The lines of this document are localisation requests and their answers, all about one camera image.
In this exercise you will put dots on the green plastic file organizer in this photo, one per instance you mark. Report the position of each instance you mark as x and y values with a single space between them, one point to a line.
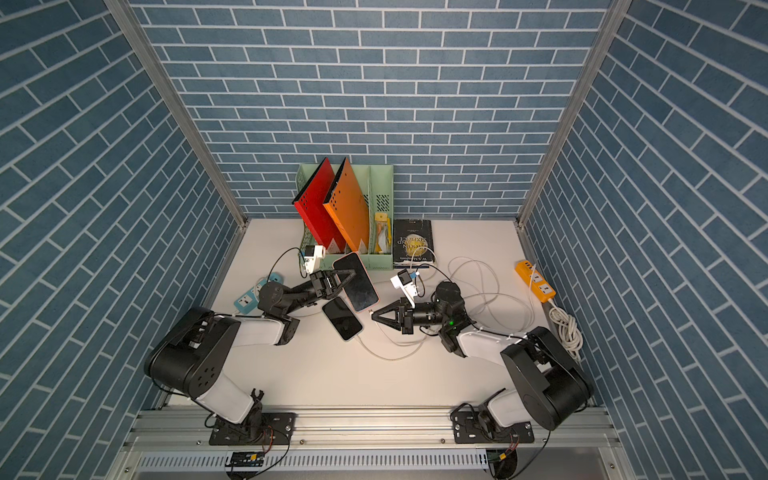
376 183

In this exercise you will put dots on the teal power strip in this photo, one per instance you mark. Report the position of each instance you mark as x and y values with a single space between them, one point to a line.
248 301

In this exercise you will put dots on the black control board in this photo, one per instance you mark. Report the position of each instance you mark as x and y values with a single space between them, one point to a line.
247 460

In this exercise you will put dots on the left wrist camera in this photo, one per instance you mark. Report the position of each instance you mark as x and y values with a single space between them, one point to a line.
312 258

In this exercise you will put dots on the aluminium front rail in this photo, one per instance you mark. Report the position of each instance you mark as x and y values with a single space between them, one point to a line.
378 442

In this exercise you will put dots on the pink case phone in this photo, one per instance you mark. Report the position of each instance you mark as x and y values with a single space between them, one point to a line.
360 291

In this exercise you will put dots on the white case phone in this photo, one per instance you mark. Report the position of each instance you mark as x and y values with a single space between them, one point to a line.
342 318

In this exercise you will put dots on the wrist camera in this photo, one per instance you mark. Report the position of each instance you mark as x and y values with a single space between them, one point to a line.
407 283
312 258

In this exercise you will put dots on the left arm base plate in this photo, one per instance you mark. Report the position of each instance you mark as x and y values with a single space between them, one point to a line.
258 429

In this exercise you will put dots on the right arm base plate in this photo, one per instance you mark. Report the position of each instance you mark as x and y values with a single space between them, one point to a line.
473 427

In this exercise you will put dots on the black paperback book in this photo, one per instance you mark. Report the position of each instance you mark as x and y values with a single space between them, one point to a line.
413 242

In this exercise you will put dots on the orange power strip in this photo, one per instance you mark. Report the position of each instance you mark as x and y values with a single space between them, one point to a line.
540 288

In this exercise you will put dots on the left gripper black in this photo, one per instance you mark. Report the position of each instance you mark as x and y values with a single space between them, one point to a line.
320 287

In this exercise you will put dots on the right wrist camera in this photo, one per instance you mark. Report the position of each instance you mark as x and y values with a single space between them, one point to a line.
407 283

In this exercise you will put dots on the yellow small booklet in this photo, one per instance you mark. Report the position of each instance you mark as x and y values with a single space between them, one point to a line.
383 237

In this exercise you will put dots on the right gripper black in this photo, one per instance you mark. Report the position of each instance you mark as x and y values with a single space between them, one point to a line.
406 313

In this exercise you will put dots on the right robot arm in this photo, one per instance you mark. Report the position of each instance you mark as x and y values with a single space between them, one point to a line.
549 385

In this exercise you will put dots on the orange folder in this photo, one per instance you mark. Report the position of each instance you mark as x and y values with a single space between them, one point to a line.
348 209

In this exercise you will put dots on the red folder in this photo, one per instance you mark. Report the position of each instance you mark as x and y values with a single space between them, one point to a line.
309 203

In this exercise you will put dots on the aluminium corner post right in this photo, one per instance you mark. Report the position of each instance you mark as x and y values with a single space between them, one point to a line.
596 56

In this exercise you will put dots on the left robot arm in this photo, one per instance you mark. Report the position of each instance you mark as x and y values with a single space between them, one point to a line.
191 356

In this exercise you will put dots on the aluminium corner post left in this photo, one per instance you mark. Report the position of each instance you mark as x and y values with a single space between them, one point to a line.
129 25

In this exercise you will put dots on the aluminium corner post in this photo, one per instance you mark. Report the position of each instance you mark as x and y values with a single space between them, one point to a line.
129 25
596 56

